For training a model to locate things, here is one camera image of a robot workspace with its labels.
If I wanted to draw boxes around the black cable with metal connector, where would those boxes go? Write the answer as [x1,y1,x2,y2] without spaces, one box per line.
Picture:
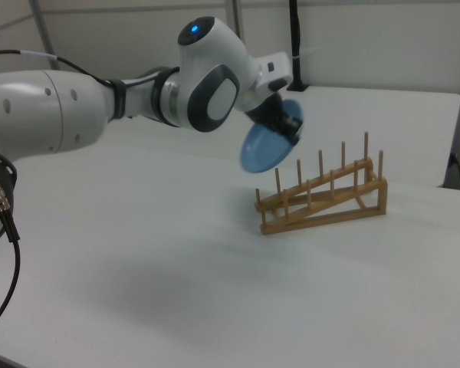
[0,140,22,335]

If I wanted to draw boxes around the blue round plate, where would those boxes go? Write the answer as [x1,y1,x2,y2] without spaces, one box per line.
[239,98,306,174]

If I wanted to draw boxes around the black hanging cable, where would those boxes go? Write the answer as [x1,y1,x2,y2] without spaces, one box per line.
[447,153,460,191]

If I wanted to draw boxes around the black camera pole with base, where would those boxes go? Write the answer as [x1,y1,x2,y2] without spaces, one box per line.
[287,0,310,92]

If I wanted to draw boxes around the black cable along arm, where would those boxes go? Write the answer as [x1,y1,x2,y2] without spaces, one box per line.
[0,48,114,90]

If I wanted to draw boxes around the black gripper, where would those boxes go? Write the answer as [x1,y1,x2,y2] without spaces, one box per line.
[247,91,304,146]

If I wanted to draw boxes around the wooden plate rack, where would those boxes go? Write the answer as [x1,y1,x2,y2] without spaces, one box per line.
[254,131,389,236]

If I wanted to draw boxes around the grey partition frame post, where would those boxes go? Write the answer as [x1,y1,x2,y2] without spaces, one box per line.
[31,0,61,71]
[225,0,247,40]

